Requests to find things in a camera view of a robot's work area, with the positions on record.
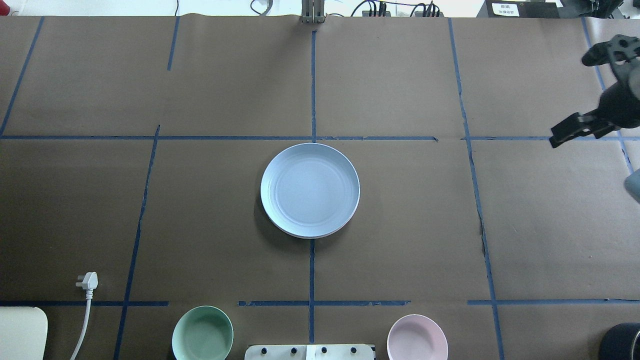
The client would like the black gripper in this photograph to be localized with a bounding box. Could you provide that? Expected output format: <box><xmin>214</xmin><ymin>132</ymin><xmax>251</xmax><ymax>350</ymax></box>
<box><xmin>549</xmin><ymin>34</ymin><xmax>640</xmax><ymax>149</ymax></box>

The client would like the blue plate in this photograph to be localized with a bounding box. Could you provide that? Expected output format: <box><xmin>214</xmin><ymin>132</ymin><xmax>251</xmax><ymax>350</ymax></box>
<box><xmin>260</xmin><ymin>142</ymin><xmax>361</xmax><ymax>219</ymax></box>

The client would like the pink plate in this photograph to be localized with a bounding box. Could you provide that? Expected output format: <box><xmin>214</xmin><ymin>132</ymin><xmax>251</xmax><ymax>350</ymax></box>
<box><xmin>270</xmin><ymin>213</ymin><xmax>355</xmax><ymax>240</ymax></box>

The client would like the black box with label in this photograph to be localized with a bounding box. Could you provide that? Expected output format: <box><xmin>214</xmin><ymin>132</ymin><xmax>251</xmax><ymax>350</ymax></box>
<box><xmin>476</xmin><ymin>0</ymin><xmax>560</xmax><ymax>19</ymax></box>

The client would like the dark blue saucepan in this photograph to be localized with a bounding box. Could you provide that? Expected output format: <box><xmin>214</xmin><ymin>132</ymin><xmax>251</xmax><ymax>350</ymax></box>
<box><xmin>598</xmin><ymin>322</ymin><xmax>640</xmax><ymax>360</ymax></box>

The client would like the pink bowl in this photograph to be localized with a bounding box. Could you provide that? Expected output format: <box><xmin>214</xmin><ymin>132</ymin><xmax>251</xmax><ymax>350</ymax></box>
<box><xmin>386</xmin><ymin>314</ymin><xmax>450</xmax><ymax>360</ymax></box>

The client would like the green bowl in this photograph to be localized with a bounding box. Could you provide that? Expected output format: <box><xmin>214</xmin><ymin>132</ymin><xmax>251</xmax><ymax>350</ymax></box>
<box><xmin>171</xmin><ymin>305</ymin><xmax>234</xmax><ymax>360</ymax></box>

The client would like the aluminium frame post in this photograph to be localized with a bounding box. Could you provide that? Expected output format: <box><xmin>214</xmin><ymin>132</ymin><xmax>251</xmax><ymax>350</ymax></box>
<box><xmin>300</xmin><ymin>0</ymin><xmax>326</xmax><ymax>24</ymax></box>

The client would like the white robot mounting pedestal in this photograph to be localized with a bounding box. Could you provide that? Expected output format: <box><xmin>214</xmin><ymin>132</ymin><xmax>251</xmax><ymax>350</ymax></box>
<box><xmin>244</xmin><ymin>343</ymin><xmax>377</xmax><ymax>360</ymax></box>

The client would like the white power plug cable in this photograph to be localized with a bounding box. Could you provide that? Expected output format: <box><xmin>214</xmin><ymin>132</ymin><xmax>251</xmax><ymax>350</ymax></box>
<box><xmin>69</xmin><ymin>271</ymin><xmax>99</xmax><ymax>360</ymax></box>

